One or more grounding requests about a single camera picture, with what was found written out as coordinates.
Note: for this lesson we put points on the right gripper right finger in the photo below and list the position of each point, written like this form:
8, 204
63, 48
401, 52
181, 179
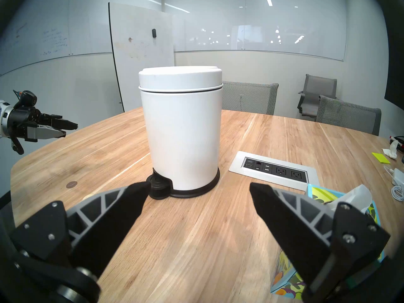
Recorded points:
300, 236

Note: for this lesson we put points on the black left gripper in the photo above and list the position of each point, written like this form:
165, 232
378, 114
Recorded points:
19, 121

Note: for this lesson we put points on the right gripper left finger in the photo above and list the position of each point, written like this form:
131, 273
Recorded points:
104, 223

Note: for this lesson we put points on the colourful tissue box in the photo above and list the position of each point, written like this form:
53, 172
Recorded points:
318, 194

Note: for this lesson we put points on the crumpled white tissue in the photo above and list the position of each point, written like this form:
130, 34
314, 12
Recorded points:
390, 149

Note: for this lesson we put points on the silver table power outlet panel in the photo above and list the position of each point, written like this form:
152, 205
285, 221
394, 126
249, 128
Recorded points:
274, 169

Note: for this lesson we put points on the rolling whiteboard on stand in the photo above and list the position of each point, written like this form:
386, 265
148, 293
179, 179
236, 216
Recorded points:
142, 68

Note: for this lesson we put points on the yellow sticky note pad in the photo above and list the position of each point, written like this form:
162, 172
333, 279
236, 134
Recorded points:
381, 158

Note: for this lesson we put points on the white power adapter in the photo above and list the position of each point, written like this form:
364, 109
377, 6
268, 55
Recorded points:
398, 176

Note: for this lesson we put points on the white pedal trash bin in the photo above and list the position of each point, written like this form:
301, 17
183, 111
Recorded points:
180, 132

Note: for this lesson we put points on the pack of whiteboard markers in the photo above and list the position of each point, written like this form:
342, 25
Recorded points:
399, 141

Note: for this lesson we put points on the grey swivel office chair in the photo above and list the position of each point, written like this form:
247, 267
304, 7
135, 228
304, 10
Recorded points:
317, 91

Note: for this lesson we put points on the grey ribbed mesh chair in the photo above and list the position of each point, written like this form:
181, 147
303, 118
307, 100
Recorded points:
249, 97

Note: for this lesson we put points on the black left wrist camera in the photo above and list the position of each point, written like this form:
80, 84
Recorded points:
29, 98

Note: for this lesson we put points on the wall glass whiteboard with writing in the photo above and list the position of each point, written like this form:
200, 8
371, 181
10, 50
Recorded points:
47, 27

